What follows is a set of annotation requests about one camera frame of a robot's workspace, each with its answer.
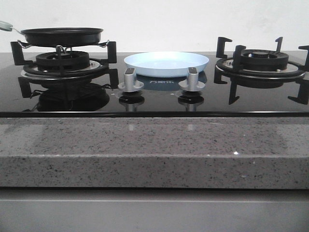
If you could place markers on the light blue plate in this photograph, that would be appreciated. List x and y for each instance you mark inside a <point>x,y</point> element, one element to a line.
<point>166,64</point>

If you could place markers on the black frying pan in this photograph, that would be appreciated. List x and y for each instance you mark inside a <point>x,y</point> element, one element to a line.
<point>65,37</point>

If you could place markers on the black glass gas cooktop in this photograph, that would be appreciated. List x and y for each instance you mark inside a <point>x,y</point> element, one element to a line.
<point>224,95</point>

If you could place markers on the left silver stove knob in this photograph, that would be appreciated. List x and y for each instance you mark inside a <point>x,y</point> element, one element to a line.
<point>130,84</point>

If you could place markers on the silver stove knob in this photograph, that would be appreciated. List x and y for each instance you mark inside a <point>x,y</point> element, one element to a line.
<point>130,84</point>
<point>191,83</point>

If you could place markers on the right silver stove knob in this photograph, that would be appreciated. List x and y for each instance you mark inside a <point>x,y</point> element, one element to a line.
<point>191,83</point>

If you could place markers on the left burner with grate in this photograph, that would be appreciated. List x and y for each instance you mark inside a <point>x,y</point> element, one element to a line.
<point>63,64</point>

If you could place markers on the burner with grate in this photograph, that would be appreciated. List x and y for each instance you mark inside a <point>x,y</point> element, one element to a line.
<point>258,68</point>
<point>63,64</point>

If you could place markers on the right burner with grate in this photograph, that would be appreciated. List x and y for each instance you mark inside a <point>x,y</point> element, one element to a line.
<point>258,68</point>

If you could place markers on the grey cabinet front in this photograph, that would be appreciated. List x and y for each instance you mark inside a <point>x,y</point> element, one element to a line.
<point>153,210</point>

